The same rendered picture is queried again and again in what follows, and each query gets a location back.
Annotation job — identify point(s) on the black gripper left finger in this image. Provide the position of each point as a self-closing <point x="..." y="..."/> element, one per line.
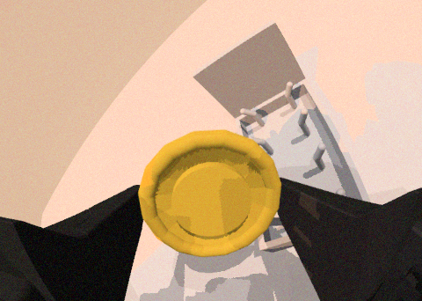
<point x="86" y="257"/>

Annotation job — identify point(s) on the grey dish rack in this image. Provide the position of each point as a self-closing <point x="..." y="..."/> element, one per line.
<point x="260" y="83"/>

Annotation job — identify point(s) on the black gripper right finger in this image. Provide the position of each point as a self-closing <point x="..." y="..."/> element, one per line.
<point x="347" y="246"/>

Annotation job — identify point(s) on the yellow plate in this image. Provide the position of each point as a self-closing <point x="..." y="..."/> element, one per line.
<point x="209" y="193"/>

